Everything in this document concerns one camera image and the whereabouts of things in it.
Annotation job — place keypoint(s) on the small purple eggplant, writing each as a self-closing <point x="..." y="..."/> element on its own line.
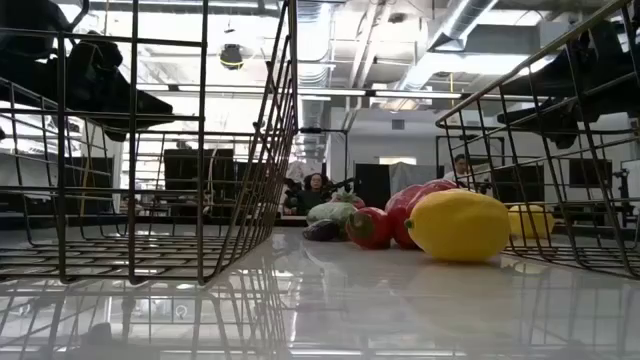
<point x="320" y="231"/>

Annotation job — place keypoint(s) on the silver ventilation duct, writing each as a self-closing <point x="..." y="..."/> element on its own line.
<point x="450" y="35"/>

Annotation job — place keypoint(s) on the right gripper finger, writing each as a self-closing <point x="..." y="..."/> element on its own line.
<point x="525" y="118"/>

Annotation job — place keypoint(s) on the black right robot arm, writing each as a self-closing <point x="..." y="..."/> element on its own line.
<point x="612" y="65"/>

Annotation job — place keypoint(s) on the yellow corn cob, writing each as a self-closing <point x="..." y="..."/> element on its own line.
<point x="530" y="220"/>

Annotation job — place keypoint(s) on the person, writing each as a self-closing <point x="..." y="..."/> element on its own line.
<point x="460" y="167"/>
<point x="312" y="192"/>

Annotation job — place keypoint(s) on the yellow lemon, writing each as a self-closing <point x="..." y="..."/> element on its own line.
<point x="460" y="225"/>

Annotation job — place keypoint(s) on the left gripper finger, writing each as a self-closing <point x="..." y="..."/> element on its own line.
<point x="145" y="109"/>

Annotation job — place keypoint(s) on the green cucumber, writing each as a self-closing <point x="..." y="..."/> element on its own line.
<point x="330" y="212"/>

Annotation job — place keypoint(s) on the grey cloth cover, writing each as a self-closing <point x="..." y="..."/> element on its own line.
<point x="412" y="176"/>

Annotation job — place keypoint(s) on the long light strip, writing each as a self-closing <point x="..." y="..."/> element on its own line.
<point x="410" y="93"/>

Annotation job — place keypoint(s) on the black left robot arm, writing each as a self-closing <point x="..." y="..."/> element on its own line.
<point x="25" y="30"/>

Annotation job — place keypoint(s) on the black monitor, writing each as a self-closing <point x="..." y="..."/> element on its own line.
<point x="595" y="172"/>
<point x="520" y="182"/>

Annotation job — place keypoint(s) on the black dome camera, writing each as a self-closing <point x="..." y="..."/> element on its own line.
<point x="231" y="56"/>

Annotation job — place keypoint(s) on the black partition panel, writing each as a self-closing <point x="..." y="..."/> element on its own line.
<point x="182" y="170"/>
<point x="371" y="185"/>

